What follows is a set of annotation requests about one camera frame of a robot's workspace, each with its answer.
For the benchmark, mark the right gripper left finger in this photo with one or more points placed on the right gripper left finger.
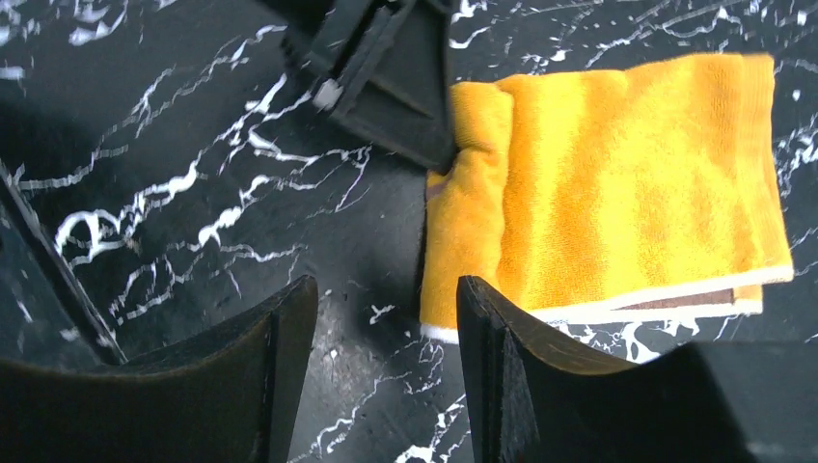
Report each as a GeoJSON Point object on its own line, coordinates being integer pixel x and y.
{"type": "Point", "coordinates": [228, 394]}

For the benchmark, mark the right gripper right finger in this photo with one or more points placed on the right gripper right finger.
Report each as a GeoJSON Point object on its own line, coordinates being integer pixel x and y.
{"type": "Point", "coordinates": [535, 394]}

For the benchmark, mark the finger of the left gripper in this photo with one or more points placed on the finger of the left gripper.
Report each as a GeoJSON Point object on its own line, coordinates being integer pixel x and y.
{"type": "Point", "coordinates": [378, 69]}

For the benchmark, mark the yellow bear towel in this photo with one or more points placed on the yellow bear towel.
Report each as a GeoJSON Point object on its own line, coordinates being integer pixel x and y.
{"type": "Point", "coordinates": [602, 196]}

